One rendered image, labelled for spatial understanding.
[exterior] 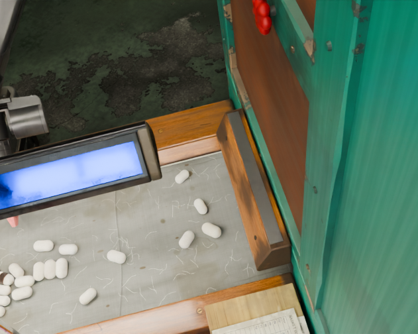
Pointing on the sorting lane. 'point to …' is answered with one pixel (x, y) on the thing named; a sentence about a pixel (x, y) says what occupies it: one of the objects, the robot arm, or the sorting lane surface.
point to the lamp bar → (71, 171)
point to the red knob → (263, 15)
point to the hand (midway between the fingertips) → (14, 221)
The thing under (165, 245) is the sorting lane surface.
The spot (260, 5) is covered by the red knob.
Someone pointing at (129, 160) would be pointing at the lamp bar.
